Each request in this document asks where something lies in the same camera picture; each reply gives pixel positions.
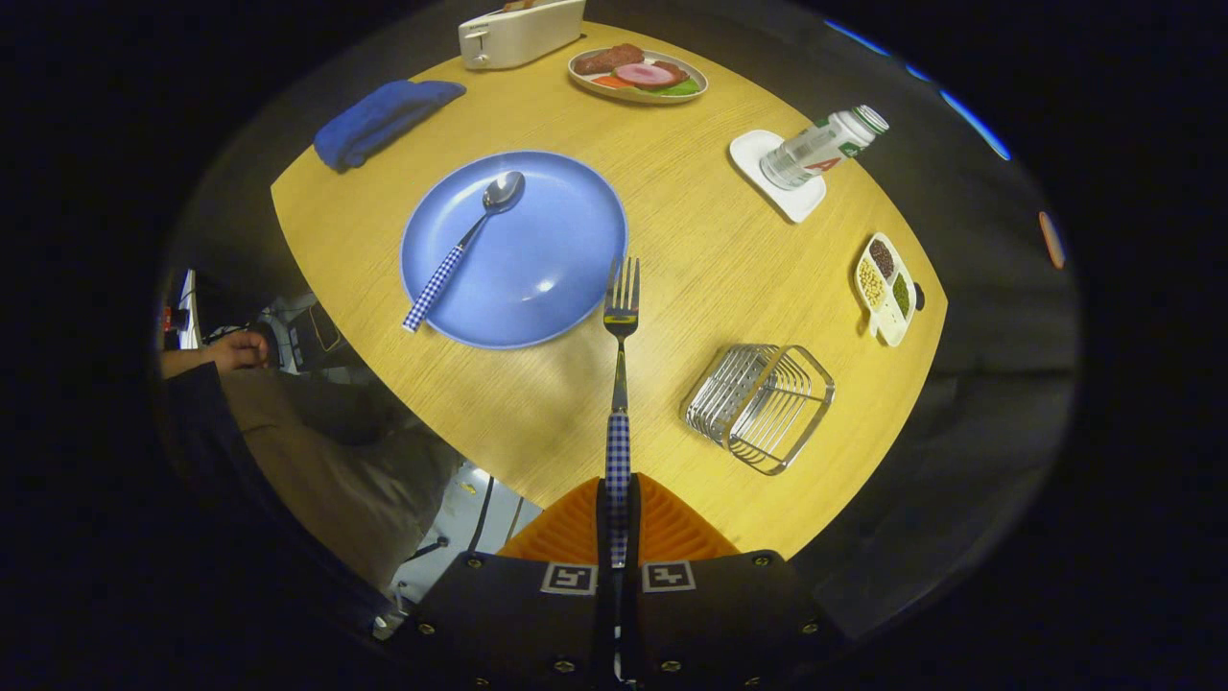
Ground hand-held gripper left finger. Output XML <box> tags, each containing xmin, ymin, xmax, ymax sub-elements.
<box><xmin>384</xmin><ymin>475</ymin><xmax>616</xmax><ymax>691</ymax></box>

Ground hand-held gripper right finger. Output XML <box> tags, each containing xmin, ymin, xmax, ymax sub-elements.
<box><xmin>621</xmin><ymin>472</ymin><xmax>847</xmax><ymax>691</ymax></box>

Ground checked handle fork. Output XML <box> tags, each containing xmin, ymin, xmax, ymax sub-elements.
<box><xmin>602</xmin><ymin>255</ymin><xmax>642</xmax><ymax>569</ymax></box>

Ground checked handle spoon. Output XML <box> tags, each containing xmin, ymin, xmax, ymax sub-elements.
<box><xmin>401</xmin><ymin>171</ymin><xmax>528</xmax><ymax>334</ymax></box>

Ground person's khaki trousers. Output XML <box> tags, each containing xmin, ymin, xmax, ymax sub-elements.
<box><xmin>219</xmin><ymin>369</ymin><xmax>467</xmax><ymax>589</ymax></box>

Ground white divided condiment dish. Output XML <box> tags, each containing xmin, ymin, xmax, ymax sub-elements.
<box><xmin>853</xmin><ymin>231</ymin><xmax>919</xmax><ymax>348</ymax></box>

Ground blue round plate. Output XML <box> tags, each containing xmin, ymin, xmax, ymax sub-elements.
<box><xmin>399</xmin><ymin>150</ymin><xmax>630</xmax><ymax>350</ymax></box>

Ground white square coaster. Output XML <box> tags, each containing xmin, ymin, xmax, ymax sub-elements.
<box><xmin>728</xmin><ymin>129</ymin><xmax>828</xmax><ymax>225</ymax></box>

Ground white green drink can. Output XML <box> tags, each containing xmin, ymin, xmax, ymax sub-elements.
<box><xmin>759</xmin><ymin>105</ymin><xmax>891</xmax><ymax>192</ymax></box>

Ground blue folded cloth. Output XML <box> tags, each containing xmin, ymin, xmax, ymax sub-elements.
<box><xmin>314</xmin><ymin>80</ymin><xmax>467</xmax><ymax>173</ymax></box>

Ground white oval food plate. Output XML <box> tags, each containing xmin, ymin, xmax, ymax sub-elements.
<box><xmin>567</xmin><ymin>43</ymin><xmax>709</xmax><ymax>105</ymax></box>

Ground pink ham slice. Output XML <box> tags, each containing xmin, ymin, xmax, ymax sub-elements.
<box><xmin>614</xmin><ymin>62</ymin><xmax>678</xmax><ymax>92</ymax></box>

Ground brown meat piece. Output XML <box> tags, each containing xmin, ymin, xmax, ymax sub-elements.
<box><xmin>573</xmin><ymin>43</ymin><xmax>647</xmax><ymax>77</ymax></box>

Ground white toaster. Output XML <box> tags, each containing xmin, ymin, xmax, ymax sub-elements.
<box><xmin>459</xmin><ymin>0</ymin><xmax>587</xmax><ymax>71</ymax></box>

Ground metal wire cutlery rack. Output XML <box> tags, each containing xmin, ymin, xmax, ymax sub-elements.
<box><xmin>680</xmin><ymin>343</ymin><xmax>837</xmax><ymax>477</ymax></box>

